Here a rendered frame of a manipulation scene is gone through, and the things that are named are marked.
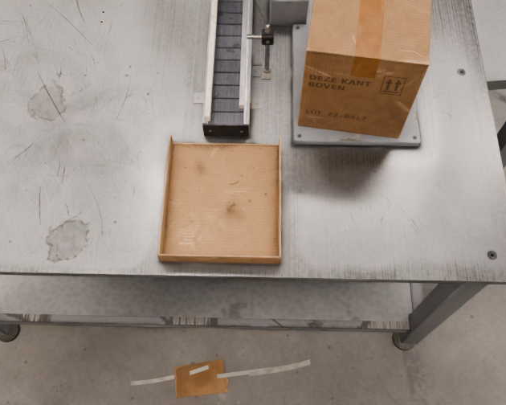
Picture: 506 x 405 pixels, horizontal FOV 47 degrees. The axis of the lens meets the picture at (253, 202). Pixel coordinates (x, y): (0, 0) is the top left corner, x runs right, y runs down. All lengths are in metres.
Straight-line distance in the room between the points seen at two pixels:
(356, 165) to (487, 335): 1.03
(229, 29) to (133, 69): 0.26
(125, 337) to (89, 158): 0.87
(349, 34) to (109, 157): 0.62
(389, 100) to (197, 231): 0.50
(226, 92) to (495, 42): 0.73
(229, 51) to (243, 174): 0.33
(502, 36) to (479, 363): 1.09
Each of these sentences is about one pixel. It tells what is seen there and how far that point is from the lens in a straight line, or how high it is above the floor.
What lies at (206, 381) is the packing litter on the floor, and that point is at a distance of 2.03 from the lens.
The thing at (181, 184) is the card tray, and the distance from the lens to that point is 1.34.
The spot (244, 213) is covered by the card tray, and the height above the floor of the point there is 0.83.
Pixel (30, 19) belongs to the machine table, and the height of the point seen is 0.83.
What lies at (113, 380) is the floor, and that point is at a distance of 2.09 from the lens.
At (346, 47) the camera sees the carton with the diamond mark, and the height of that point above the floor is 1.12.
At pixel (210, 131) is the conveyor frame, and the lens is 1.38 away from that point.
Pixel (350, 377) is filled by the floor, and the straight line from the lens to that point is 2.06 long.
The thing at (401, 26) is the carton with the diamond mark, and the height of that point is 1.12.
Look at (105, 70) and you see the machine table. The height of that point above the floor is 0.83.
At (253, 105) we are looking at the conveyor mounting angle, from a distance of 1.44.
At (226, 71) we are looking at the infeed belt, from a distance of 1.44.
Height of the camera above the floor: 2.01
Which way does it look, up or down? 64 degrees down
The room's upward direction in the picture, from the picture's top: 1 degrees counter-clockwise
